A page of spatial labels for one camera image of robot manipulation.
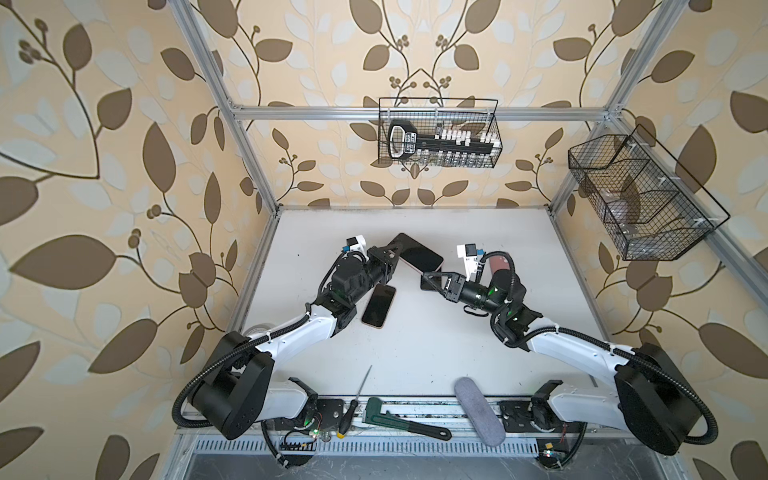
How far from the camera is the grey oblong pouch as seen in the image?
71 centimetres

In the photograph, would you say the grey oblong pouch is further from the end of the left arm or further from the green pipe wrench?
the end of the left arm

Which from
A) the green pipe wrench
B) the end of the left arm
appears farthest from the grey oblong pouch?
the end of the left arm

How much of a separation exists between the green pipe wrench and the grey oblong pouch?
8cm

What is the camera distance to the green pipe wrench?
73 centimetres
